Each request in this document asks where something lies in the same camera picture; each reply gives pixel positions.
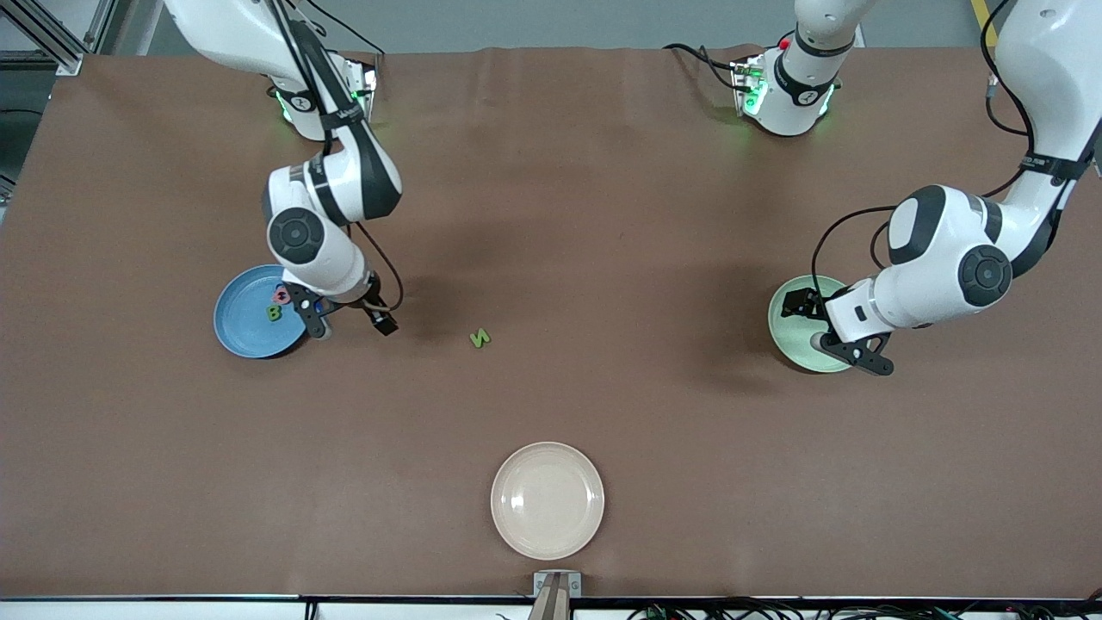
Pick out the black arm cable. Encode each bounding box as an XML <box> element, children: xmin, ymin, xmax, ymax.
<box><xmin>809</xmin><ymin>0</ymin><xmax>1102</xmax><ymax>298</ymax></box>
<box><xmin>267</xmin><ymin>0</ymin><xmax>406</xmax><ymax>313</ymax></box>

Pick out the black cable bundle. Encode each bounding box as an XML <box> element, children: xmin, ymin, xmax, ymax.
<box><xmin>628</xmin><ymin>598</ymin><xmax>1102</xmax><ymax>620</ymax></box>

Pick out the light green plate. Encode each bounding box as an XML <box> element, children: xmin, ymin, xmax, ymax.
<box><xmin>767</xmin><ymin>275</ymin><xmax>862</xmax><ymax>374</ymax></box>

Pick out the aluminium frame post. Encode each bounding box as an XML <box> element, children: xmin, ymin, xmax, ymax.
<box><xmin>0</xmin><ymin>0</ymin><xmax>117</xmax><ymax>77</ymax></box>

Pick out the cream plate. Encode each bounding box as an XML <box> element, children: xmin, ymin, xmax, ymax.
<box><xmin>490</xmin><ymin>441</ymin><xmax>605</xmax><ymax>561</ymax></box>

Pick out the black base cable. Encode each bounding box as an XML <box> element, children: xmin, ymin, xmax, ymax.
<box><xmin>661</xmin><ymin>41</ymin><xmax>743</xmax><ymax>91</ymax></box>
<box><xmin>306</xmin><ymin>0</ymin><xmax>384</xmax><ymax>58</ymax></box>

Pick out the base connector box green light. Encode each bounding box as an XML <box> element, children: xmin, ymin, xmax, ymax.
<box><xmin>344</xmin><ymin>59</ymin><xmax>378</xmax><ymax>121</ymax></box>
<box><xmin>732</xmin><ymin>56</ymin><xmax>769</xmax><ymax>117</ymax></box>

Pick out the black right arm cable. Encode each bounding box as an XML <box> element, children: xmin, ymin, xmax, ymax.
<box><xmin>267</xmin><ymin>0</ymin><xmax>406</xmax><ymax>313</ymax></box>

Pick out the blue plate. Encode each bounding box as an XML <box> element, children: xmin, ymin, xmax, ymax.
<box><xmin>213</xmin><ymin>263</ymin><xmax>315</xmax><ymax>359</ymax></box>

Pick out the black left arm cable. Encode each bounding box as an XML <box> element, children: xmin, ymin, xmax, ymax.
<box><xmin>809</xmin><ymin>0</ymin><xmax>1102</xmax><ymax>298</ymax></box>

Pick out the brown table cover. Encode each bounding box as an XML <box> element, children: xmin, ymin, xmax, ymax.
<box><xmin>0</xmin><ymin>45</ymin><xmax>1102</xmax><ymax>600</ymax></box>

